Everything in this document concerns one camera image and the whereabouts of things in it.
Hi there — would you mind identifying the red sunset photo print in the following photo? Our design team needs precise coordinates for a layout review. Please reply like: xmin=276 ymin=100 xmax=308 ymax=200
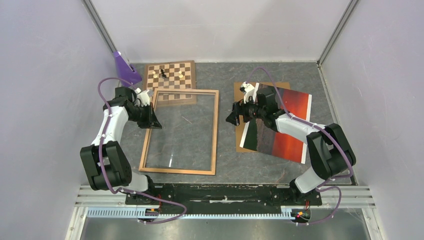
xmin=235 ymin=82 xmax=312 ymax=164

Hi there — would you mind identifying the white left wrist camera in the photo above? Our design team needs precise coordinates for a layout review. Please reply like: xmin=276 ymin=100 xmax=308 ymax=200
xmin=134 ymin=88 xmax=153 ymax=107

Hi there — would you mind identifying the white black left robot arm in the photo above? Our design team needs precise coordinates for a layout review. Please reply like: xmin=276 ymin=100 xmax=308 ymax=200
xmin=80 ymin=86 xmax=162 ymax=191

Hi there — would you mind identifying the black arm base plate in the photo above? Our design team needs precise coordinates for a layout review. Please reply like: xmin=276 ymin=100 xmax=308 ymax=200
xmin=120 ymin=183 xmax=323 ymax=209

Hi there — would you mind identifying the brown cardboard backing board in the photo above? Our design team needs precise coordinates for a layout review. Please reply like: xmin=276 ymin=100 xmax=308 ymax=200
xmin=233 ymin=82 xmax=291 ymax=153

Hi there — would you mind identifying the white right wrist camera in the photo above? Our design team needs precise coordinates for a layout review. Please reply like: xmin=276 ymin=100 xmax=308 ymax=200
xmin=239 ymin=81 xmax=255 ymax=104

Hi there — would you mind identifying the slotted cable duct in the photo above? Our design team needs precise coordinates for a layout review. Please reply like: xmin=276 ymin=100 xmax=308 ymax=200
xmin=86 ymin=206 xmax=312 ymax=220

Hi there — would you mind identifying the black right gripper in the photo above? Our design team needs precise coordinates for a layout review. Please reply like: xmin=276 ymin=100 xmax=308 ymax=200
xmin=226 ymin=94 xmax=266 ymax=126

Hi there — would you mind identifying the wooden picture frame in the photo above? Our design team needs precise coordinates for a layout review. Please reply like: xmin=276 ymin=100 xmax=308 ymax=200
xmin=138 ymin=88 xmax=220 ymax=176

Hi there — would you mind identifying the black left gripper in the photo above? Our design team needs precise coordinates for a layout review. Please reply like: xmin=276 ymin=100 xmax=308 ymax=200
xmin=127 ymin=102 xmax=162 ymax=129

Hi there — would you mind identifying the wooden chessboard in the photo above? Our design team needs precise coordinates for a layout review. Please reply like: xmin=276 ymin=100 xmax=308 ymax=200
xmin=142 ymin=60 xmax=197 ymax=107

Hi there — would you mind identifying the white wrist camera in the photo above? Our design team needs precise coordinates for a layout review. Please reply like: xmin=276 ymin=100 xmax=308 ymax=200
xmin=134 ymin=88 xmax=153 ymax=107
xmin=239 ymin=81 xmax=255 ymax=104

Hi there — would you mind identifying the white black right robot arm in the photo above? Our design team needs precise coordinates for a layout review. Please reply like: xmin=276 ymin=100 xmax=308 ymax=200
xmin=226 ymin=82 xmax=356 ymax=204

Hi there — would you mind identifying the purple wedge stand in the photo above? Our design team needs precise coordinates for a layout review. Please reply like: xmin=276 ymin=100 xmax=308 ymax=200
xmin=113 ymin=51 xmax=142 ymax=85

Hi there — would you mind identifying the black chess piece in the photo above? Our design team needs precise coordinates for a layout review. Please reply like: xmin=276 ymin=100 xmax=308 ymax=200
xmin=160 ymin=69 xmax=167 ymax=79

